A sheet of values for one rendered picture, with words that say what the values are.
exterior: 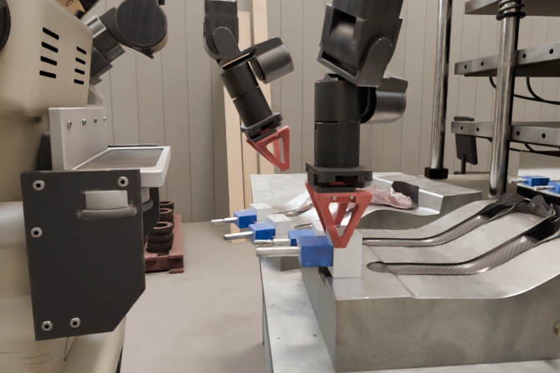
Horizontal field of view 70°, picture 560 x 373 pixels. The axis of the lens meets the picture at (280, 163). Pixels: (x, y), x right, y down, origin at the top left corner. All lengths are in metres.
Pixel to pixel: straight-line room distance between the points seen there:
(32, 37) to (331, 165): 0.33
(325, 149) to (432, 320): 0.23
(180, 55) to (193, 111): 0.52
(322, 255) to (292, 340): 0.13
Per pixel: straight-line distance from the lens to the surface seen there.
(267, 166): 3.40
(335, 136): 0.48
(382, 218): 0.85
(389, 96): 0.54
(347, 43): 0.46
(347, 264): 0.52
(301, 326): 0.60
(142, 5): 0.70
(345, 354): 0.51
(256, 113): 0.72
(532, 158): 1.48
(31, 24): 0.43
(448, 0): 1.95
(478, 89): 4.97
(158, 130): 3.84
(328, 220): 0.49
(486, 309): 0.55
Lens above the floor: 1.10
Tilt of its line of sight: 8 degrees down
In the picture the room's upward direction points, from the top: straight up
